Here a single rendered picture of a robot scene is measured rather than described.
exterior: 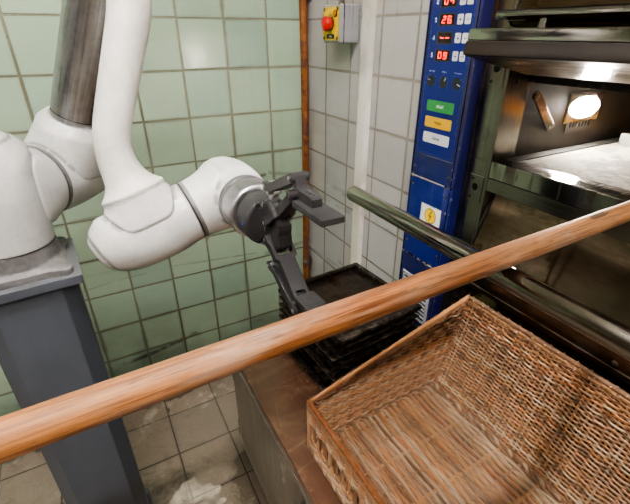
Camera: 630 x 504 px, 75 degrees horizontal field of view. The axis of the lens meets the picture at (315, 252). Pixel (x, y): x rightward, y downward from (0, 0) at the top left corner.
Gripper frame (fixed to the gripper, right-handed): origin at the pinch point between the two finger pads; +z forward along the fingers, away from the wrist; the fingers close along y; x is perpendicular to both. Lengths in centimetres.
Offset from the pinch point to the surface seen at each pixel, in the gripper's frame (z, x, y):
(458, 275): 9.4, -11.2, -1.1
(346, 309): 8.9, 3.3, -1.4
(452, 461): -1, -35, 60
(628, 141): -17, -100, 0
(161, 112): -116, -5, -1
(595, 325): 20.0, -20.3, 2.0
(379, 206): -17.3, -21.1, 1.9
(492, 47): -18, -44, -23
